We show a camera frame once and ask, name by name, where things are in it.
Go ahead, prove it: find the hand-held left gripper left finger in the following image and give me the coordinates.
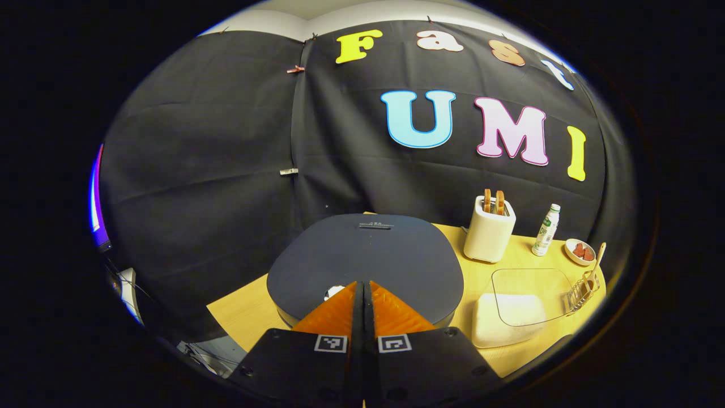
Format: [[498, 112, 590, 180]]
[[227, 280, 364, 408]]

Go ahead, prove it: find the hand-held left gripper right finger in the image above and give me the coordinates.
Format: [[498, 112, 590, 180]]
[[362, 280, 505, 408]]

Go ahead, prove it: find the dark grey rice cooker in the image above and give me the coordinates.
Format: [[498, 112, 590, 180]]
[[266, 213, 465, 329]]

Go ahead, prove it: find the wire chopstick holder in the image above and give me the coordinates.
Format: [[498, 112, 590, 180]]
[[565, 272, 601, 315]]

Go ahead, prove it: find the wooden spoon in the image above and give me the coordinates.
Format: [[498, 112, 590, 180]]
[[583, 243, 607, 292]]

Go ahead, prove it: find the clear plastic rice container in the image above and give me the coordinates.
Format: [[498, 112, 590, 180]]
[[471, 267, 575, 349]]

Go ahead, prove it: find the white toaster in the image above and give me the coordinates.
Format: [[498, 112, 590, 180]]
[[463, 195, 517, 264]]

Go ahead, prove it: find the white drink bottle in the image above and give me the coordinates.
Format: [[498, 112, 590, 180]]
[[531, 203, 561, 257]]

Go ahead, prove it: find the white round plate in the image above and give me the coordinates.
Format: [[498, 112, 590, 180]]
[[565, 238, 597, 267]]

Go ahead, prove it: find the black backdrop cloth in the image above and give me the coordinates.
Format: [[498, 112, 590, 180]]
[[99, 20, 638, 346]]

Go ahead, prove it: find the computer monitor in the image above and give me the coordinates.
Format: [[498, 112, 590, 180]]
[[88, 144, 111, 250]]

